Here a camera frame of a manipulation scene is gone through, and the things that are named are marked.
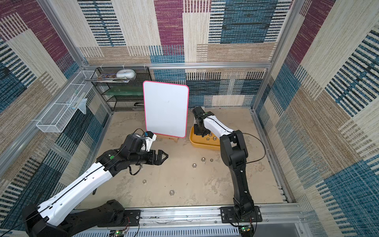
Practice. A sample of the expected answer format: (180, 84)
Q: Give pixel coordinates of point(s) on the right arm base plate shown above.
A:
(229, 215)

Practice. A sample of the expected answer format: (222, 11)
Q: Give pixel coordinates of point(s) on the wooden whiteboard stand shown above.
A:
(175, 139)

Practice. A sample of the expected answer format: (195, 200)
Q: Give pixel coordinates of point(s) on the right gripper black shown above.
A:
(199, 129)

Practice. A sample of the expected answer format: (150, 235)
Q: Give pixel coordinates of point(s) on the white round device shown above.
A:
(126, 74)

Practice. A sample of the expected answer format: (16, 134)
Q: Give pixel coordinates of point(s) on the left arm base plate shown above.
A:
(130, 216)

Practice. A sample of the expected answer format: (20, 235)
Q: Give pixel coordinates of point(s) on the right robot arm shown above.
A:
(234, 154)

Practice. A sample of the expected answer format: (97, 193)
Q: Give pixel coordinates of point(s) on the pink framed whiteboard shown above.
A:
(166, 108)

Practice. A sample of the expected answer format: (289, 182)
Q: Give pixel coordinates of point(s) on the aluminium front rail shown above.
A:
(276, 220)

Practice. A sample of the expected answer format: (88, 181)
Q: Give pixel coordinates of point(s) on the yellow plastic storage box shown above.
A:
(201, 142)

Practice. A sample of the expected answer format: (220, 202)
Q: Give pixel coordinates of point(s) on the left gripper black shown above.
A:
(159, 161)

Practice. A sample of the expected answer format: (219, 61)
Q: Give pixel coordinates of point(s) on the magazine on shelf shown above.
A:
(110, 78)

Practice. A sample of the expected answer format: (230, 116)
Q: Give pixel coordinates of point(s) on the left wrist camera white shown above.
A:
(150, 137)

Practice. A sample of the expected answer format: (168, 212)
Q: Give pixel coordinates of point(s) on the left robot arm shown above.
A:
(54, 217)

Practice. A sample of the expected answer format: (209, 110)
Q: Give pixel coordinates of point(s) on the white wire wall basket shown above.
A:
(71, 99)

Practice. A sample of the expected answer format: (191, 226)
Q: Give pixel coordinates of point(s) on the black wire shelf rack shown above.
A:
(123, 96)

